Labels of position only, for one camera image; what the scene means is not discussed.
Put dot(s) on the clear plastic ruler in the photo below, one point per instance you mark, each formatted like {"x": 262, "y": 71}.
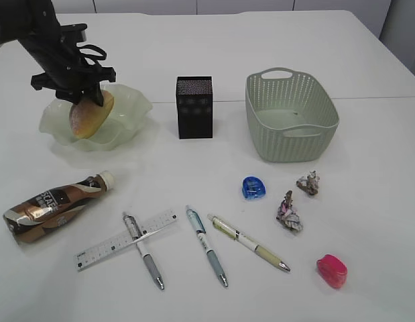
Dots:
{"x": 114, "y": 245}

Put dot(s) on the blue clip grey pen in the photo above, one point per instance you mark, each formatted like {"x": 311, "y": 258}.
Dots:
{"x": 198, "y": 226}

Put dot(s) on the pale green plastic basket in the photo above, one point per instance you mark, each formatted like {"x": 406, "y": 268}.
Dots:
{"x": 290, "y": 119}

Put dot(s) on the paper ball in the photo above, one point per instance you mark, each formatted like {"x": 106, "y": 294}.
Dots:
{"x": 309, "y": 183}
{"x": 287, "y": 216}

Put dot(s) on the pale green wavy glass bowl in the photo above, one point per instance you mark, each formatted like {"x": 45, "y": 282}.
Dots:
{"x": 124, "y": 121}

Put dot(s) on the sugared bread roll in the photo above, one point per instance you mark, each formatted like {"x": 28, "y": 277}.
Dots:
{"x": 86, "y": 117}

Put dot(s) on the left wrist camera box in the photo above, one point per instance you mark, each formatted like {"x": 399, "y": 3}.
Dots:
{"x": 74, "y": 33}

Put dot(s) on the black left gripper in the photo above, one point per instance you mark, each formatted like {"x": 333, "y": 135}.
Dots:
{"x": 69, "y": 69}

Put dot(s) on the grey grip clear pen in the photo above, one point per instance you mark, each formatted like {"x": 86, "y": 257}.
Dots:
{"x": 145, "y": 251}

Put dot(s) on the black perforated pen holder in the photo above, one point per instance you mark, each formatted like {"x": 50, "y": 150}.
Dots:
{"x": 194, "y": 102}

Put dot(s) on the brown coffee drink bottle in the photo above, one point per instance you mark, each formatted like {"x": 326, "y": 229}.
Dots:
{"x": 46, "y": 212}

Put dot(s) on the pink pencil sharpener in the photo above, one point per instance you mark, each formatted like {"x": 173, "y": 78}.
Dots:
{"x": 332, "y": 270}

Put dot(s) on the cream green pen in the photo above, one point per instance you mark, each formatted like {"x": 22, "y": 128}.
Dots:
{"x": 250, "y": 243}

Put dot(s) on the blue pencil sharpener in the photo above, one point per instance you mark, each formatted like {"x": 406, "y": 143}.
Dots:
{"x": 253, "y": 188}

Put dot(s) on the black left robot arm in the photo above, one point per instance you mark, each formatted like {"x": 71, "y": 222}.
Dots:
{"x": 10, "y": 22}

